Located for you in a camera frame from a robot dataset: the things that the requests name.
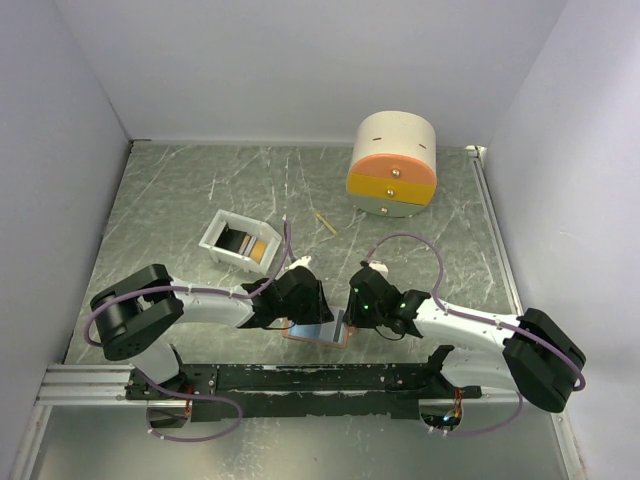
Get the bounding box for pink leather card holder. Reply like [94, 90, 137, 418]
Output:
[282, 307, 352, 348]

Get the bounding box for white card storage box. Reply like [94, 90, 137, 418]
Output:
[198, 210, 282, 275]

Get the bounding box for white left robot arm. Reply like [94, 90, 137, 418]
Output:
[88, 263, 334, 399]

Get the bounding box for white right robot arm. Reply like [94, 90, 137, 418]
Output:
[346, 264, 586, 413]

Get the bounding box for gold card stack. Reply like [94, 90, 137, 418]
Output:
[249, 240, 267, 264]

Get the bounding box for white card stack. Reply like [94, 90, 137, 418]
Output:
[239, 235, 254, 256]

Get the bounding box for small wooden stick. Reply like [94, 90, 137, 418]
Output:
[315, 211, 338, 236]

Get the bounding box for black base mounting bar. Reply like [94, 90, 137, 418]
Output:
[124, 362, 484, 424]

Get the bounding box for round white drawer cabinet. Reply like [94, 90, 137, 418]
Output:
[346, 111, 438, 218]

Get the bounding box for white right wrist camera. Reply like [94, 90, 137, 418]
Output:
[360, 260, 389, 278]

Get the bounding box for aluminium right side rail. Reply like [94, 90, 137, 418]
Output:
[465, 145, 524, 315]

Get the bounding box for aluminium rail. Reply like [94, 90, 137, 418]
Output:
[465, 145, 524, 315]
[34, 363, 151, 407]

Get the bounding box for aluminium front rail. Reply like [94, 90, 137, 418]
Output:
[34, 363, 151, 407]

